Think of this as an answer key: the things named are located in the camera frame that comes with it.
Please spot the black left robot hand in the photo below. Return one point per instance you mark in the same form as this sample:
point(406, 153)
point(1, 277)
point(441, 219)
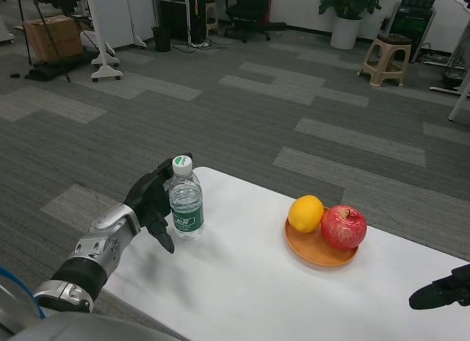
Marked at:
point(147, 197)

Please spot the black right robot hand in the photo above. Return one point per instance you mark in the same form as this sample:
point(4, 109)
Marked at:
point(444, 291)

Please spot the clear water bottle green label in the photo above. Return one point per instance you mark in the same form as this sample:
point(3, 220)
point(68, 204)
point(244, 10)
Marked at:
point(187, 216)

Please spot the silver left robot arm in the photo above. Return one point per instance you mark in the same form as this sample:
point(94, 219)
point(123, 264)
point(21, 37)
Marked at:
point(95, 242)

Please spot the red apple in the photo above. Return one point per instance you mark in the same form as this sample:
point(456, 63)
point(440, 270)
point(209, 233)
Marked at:
point(345, 229)

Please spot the orange round plate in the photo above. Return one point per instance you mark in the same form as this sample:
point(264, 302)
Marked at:
point(312, 253)

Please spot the silver robot chest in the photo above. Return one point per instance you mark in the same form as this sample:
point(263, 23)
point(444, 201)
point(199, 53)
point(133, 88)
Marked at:
point(73, 330)

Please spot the black trash bin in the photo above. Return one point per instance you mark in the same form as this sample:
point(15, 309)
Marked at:
point(161, 39)

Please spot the yellow orange fruit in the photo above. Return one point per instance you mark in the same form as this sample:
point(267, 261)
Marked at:
point(304, 214)

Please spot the black floor bag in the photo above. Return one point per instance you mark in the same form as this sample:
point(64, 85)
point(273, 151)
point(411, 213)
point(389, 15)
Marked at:
point(47, 71)

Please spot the white power strip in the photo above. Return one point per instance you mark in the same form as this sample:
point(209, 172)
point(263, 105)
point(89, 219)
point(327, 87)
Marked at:
point(200, 45)

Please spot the black under-desk cabinet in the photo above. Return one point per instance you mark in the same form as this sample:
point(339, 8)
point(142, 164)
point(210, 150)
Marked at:
point(176, 21)

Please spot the black tripod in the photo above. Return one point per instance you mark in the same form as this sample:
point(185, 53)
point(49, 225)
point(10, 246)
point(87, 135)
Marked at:
point(53, 43)

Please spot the white wheeled partition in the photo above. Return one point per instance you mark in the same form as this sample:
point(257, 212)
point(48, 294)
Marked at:
point(121, 17)

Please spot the white office desk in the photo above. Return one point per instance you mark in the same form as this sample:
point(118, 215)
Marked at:
point(189, 17)

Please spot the small beige stool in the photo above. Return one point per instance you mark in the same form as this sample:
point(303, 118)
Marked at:
point(211, 21)

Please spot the white table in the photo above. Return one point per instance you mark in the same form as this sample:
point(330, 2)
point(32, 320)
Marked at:
point(459, 102)

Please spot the brown cardboard box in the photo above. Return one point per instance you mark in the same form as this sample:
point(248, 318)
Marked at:
point(40, 36)

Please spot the white wheeled base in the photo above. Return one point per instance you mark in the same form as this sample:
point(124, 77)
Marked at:
point(5, 36)

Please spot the black mesh office chair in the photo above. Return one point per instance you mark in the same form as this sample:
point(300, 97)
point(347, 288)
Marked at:
point(246, 3)

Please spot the beige plastic stool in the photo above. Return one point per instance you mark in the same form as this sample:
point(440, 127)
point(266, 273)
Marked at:
point(394, 39)

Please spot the green plant in white pot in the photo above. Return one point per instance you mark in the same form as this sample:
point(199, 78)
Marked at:
point(345, 32)

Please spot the black green glass cabinet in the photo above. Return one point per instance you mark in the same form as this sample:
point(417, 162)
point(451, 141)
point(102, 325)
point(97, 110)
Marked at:
point(411, 21)

